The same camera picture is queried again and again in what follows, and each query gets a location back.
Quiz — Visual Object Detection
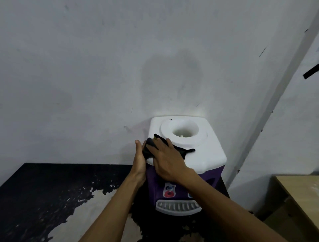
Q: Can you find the grey dispenser drip tray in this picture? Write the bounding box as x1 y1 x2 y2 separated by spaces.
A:
156 199 202 216

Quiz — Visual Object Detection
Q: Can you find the red dispenser tap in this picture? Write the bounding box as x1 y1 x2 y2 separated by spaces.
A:
163 183 176 199

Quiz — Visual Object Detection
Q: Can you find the light wooden table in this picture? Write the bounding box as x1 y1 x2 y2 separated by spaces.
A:
256 175 319 242

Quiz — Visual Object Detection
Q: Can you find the person's left hand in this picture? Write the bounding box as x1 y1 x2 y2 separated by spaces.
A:
129 140 148 188

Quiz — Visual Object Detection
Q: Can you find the purple and white water dispenser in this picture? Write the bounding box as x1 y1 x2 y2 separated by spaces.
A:
145 116 227 216

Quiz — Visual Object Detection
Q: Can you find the black cleaning cloth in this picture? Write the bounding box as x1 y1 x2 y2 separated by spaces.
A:
142 134 196 160

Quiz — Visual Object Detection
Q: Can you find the person's right forearm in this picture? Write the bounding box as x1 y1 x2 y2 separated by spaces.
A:
178 169 288 242

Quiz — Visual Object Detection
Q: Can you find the person's left forearm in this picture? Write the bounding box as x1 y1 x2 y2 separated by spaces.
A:
79 173 146 242

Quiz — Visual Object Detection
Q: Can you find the person's right hand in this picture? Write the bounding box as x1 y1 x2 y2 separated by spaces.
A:
146 138 198 185

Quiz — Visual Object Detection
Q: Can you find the black tape strip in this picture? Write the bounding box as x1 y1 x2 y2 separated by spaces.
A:
303 63 319 80

